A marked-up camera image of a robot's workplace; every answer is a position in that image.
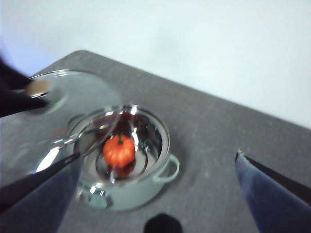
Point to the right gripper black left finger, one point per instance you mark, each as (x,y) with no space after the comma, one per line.
(36,201)

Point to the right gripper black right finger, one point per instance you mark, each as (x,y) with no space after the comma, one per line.
(279,206)

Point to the glass lid with green knob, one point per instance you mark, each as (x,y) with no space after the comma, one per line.
(80,92)

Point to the sage green electric cooking pot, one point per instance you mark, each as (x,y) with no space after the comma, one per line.
(136,196)

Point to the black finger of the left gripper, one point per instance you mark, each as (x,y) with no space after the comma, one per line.
(17,104)
(11,77)

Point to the small orange toy pumpkin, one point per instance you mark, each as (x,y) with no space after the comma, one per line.
(119,154)

